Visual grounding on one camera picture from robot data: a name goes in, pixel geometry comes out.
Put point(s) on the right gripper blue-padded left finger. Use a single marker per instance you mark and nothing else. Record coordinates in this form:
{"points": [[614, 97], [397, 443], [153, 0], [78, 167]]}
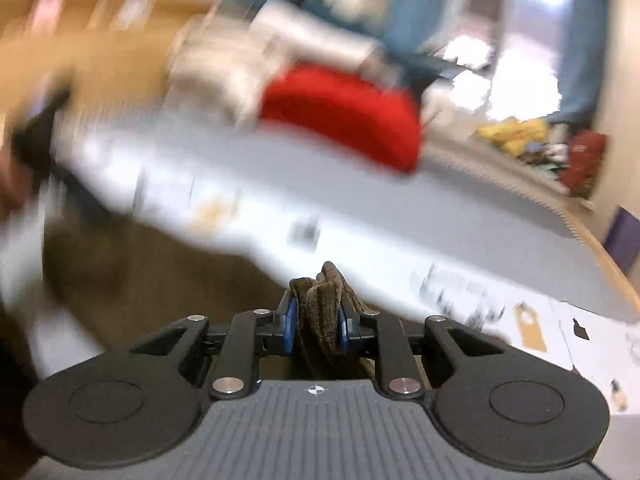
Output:
{"points": [[240, 346]]}

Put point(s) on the white navy folded bedding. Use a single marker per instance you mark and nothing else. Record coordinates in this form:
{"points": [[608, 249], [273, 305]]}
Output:
{"points": [[317, 41]]}

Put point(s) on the red folded quilt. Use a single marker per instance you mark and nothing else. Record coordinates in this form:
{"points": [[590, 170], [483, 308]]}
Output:
{"points": [[381, 124]]}

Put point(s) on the yellow bear plush toy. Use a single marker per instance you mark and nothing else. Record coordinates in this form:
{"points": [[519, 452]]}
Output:
{"points": [[512, 136]]}

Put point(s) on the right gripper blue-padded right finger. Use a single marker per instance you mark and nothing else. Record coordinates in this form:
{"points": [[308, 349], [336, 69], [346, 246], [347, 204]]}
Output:
{"points": [[381, 338]]}

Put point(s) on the wooden bed frame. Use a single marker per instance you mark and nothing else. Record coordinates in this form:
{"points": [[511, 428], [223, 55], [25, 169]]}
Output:
{"points": [[573, 212]]}

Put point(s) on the cream folded blanket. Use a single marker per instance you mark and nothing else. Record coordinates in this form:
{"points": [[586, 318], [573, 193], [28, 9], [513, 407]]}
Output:
{"points": [[220, 66]]}

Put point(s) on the purple folded board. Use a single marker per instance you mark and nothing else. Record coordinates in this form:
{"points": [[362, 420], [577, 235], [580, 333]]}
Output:
{"points": [[622, 242]]}

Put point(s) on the white deer-print bed runner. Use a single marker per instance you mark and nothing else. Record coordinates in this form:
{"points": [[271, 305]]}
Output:
{"points": [[200, 199]]}

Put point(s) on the dark olive corduroy pants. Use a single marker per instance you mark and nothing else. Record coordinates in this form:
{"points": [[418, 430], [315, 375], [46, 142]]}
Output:
{"points": [[125, 279]]}

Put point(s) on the blue curtain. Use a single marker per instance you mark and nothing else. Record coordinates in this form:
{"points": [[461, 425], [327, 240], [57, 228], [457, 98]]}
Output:
{"points": [[520, 59]]}

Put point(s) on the grey bed sheet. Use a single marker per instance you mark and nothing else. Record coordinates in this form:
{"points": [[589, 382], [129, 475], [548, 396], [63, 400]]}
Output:
{"points": [[450, 209]]}

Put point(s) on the dark red cushion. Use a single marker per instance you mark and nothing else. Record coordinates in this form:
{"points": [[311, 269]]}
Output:
{"points": [[586, 152]]}

